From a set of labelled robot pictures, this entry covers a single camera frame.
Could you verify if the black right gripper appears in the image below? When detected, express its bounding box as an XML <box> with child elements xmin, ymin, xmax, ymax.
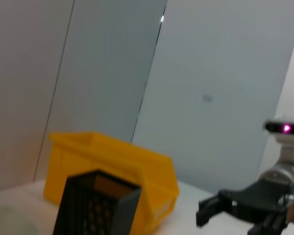
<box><xmin>196</xmin><ymin>180</ymin><xmax>294</xmax><ymax>235</ymax></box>

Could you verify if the black mesh pen holder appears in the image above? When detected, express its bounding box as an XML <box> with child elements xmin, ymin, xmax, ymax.
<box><xmin>52</xmin><ymin>169</ymin><xmax>142</xmax><ymax>235</ymax></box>

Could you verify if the yellow plastic bin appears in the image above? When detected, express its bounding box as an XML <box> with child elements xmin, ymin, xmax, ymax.
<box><xmin>43</xmin><ymin>131</ymin><xmax>180</xmax><ymax>232</ymax></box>

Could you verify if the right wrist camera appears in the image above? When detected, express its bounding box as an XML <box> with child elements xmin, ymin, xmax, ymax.
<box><xmin>263</xmin><ymin>114</ymin><xmax>294</xmax><ymax>145</ymax></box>

